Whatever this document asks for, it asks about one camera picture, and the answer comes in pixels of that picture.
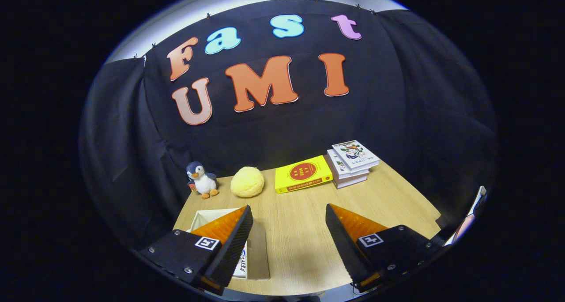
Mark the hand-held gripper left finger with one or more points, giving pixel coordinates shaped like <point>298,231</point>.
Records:
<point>234,249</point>

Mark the yellow book with red circle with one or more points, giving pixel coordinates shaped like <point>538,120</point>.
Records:
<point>304,171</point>

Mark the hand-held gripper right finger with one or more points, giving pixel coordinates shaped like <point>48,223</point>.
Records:
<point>346,249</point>

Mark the beige fabric storage box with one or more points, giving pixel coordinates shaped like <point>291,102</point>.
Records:
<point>258,253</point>

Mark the white canvas shoe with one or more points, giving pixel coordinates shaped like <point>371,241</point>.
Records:
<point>242,264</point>

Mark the black backdrop cloth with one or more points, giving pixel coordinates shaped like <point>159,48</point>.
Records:
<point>375,107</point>

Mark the white book with colourful cover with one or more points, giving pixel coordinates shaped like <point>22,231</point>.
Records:
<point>355,154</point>

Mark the penguin plush toy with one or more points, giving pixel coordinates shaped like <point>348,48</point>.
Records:
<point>203,183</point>

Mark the yellow round plush ball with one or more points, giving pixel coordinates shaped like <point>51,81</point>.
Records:
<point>247,183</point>

